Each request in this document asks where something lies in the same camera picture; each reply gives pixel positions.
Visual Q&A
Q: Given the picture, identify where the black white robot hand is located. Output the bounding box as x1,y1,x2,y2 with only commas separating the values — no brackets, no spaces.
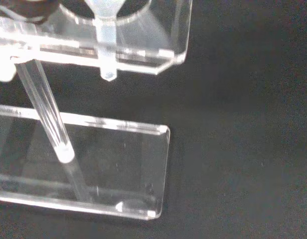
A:
11,0,60,25

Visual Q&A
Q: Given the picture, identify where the clear acrylic funnel stand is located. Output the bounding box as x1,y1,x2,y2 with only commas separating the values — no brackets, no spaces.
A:
0,0,193,221

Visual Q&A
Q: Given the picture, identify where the black cloth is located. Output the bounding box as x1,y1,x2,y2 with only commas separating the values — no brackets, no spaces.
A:
0,0,307,239

